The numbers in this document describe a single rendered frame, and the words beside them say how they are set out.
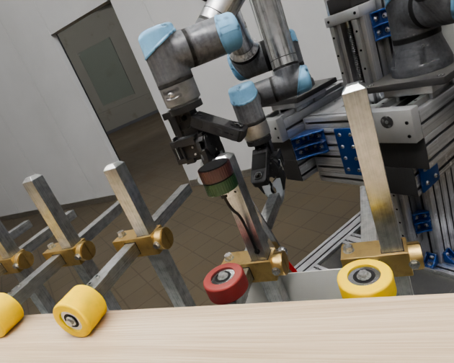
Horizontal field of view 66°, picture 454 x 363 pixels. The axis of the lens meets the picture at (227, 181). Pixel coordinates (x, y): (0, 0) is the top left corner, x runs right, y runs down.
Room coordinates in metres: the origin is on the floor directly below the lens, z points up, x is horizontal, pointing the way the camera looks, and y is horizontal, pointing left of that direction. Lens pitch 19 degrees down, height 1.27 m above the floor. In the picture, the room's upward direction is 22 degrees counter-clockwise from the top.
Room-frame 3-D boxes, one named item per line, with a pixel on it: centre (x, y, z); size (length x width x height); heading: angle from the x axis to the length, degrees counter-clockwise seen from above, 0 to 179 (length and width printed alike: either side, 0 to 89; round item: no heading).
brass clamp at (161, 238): (0.76, 0.23, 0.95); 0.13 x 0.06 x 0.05; 63
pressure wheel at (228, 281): (0.57, 0.07, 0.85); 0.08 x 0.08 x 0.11
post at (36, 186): (0.87, 0.44, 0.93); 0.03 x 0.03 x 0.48; 63
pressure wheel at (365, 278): (0.43, -0.14, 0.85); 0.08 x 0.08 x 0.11
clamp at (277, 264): (0.65, 0.01, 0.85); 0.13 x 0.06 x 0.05; 63
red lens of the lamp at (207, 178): (0.60, 0.01, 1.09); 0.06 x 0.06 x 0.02
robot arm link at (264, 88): (1.06, -0.17, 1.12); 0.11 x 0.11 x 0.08; 74
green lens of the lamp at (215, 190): (0.60, 0.01, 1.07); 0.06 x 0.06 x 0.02
